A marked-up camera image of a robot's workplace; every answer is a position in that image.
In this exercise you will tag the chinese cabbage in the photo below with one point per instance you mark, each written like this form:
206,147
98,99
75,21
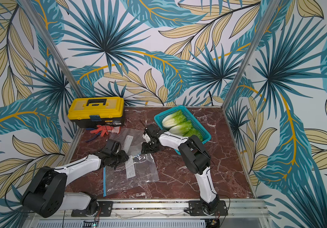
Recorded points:
173,119
195,132
182,128

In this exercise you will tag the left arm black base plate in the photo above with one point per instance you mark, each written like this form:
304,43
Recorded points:
95,209

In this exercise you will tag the blue black handled pliers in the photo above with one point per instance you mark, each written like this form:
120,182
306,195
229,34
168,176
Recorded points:
93,138

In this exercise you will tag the right aluminium corner post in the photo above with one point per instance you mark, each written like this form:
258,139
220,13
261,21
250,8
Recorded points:
252,47

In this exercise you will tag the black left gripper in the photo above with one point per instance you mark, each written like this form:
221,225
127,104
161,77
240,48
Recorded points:
124,158

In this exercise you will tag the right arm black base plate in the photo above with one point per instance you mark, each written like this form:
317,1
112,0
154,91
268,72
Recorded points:
199,208

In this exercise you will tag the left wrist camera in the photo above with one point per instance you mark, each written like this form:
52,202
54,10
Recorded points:
111,147

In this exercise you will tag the chinese cabbage front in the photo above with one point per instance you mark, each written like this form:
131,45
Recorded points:
195,132

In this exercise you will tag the yellow black plastic toolbox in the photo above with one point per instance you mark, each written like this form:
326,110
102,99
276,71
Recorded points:
91,112

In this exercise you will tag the chinese cabbage middle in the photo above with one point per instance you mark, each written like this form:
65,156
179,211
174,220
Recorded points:
182,128

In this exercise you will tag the clear zipper bag blue seal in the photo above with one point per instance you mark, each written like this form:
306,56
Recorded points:
136,172

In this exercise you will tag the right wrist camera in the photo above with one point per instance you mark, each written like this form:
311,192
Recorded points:
151,132

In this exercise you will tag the teal plastic basket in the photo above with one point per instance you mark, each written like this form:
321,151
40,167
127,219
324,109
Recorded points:
192,119

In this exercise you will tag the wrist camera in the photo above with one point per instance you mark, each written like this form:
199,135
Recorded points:
111,147
151,132

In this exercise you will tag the chinese cabbage back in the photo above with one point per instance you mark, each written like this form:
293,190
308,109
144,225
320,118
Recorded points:
173,119

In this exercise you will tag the aluminium corner post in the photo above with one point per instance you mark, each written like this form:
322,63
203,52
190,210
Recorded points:
252,47
41,28

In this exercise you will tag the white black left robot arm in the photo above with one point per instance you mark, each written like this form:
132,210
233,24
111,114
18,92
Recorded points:
46,194

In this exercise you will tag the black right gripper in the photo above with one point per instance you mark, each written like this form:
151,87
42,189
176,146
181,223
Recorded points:
148,145

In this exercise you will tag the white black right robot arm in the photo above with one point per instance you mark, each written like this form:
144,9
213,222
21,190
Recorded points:
195,157

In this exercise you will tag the left aluminium corner post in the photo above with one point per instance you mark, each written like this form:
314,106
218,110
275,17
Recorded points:
41,28

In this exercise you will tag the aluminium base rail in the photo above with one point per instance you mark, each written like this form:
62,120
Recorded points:
162,213

